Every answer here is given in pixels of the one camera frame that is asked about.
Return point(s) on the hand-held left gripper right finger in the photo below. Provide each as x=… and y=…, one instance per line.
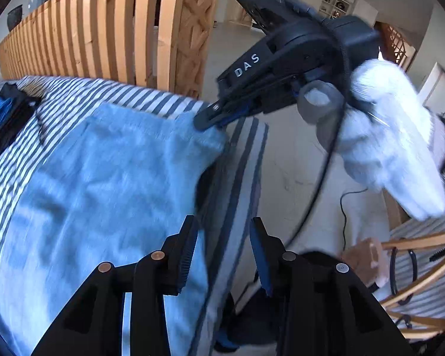
x=261, y=259

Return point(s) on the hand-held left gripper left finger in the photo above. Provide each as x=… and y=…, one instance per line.
x=187, y=252

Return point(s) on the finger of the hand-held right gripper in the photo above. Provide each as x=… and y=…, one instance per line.
x=211, y=117

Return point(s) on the light blue soft pants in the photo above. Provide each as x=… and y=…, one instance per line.
x=96, y=193

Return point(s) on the person's right hand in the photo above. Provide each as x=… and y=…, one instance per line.
x=385, y=137

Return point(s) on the blue white striped bedspread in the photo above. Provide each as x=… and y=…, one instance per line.
x=141, y=96

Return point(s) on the carved wooden screen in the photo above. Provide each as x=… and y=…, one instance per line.
x=396, y=44

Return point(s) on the wooden slatted divider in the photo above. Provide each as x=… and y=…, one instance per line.
x=96, y=37

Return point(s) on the wooden rattan chair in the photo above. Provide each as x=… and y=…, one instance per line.
x=411, y=243

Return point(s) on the dark grey vase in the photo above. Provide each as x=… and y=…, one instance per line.
x=15, y=18

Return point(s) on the white wall shelf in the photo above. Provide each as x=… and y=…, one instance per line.
x=333, y=5

